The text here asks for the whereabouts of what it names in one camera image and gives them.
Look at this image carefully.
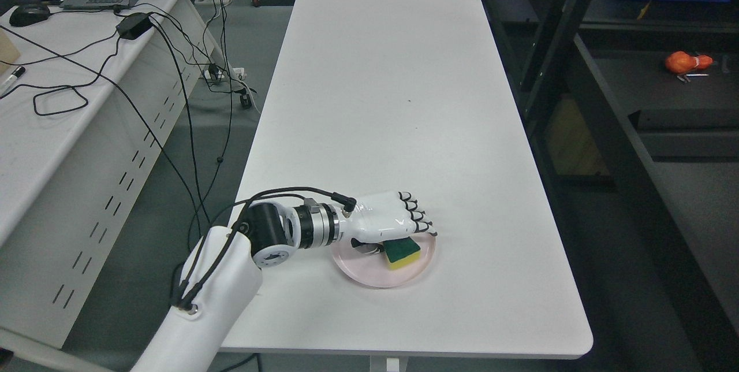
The black computer mouse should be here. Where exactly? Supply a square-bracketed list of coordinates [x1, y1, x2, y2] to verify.
[9, 3, 52, 27]

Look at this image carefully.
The black power adapter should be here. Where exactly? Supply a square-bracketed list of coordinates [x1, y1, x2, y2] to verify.
[116, 12, 152, 40]

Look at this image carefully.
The white work table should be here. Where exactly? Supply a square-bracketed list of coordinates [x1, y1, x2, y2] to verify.
[222, 0, 594, 359]

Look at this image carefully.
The green yellow sponge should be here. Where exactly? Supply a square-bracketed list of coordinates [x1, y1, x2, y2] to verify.
[382, 237, 421, 270]

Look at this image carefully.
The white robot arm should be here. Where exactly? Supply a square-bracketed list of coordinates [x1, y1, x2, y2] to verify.
[132, 195, 356, 371]

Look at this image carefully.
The white power strip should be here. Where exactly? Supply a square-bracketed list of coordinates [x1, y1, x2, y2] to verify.
[200, 66, 247, 83]

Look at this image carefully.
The black cable on desk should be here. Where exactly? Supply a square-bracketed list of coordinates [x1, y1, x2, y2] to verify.
[0, 24, 122, 117]

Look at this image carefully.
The pink round plate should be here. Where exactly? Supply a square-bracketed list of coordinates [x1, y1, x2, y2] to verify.
[330, 233, 436, 288]

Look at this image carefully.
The orange toy object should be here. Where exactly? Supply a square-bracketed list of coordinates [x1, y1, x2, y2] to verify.
[663, 51, 714, 75]

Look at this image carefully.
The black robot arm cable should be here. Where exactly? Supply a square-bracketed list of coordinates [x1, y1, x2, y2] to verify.
[170, 187, 357, 310]

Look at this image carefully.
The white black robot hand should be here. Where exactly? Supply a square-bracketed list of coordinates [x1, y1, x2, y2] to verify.
[339, 191, 438, 254]

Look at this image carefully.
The white side desk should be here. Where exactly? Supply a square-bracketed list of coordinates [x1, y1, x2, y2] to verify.
[1, 0, 220, 348]

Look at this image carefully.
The black marker pen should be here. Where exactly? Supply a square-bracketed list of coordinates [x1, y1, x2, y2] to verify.
[1, 66, 26, 91]

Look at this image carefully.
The dark metal shelf rack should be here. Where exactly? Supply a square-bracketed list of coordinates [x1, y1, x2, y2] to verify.
[483, 0, 737, 371]

